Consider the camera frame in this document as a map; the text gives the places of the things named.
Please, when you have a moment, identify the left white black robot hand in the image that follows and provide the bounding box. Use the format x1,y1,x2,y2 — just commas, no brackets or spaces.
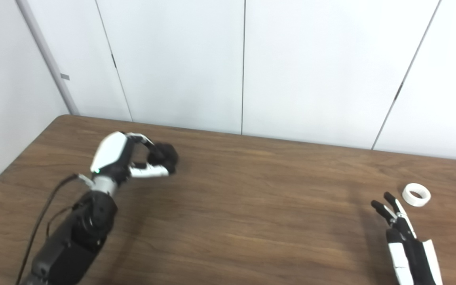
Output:
90,131,172,183

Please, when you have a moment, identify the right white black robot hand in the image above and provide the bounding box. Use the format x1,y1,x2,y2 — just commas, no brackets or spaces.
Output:
371,192,443,285

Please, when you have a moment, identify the white plastic ring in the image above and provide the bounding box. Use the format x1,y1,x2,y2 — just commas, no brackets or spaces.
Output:
402,183,432,207

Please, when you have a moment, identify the round black plastic part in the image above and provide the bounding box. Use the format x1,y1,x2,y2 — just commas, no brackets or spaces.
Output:
149,143,179,175

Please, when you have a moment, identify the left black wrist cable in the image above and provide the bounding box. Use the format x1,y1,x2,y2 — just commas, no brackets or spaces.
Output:
16,173,94,285

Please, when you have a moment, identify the grey wall corner strip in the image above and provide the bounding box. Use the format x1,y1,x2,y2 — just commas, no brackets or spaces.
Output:
15,0,80,116

